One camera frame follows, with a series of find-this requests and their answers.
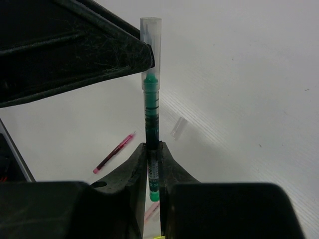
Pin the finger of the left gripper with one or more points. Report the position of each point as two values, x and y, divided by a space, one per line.
49 47

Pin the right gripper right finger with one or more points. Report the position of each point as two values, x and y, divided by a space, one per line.
190 209

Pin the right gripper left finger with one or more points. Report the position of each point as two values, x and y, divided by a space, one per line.
110 208

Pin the clear cap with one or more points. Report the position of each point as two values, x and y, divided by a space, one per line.
178 128
150 34

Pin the green pen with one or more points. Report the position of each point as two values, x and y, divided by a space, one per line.
151 107

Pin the orange pen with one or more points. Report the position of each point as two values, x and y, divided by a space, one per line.
151 210

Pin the red pen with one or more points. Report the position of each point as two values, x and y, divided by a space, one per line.
114 152

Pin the aluminium front rail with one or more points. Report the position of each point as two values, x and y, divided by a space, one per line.
13 167

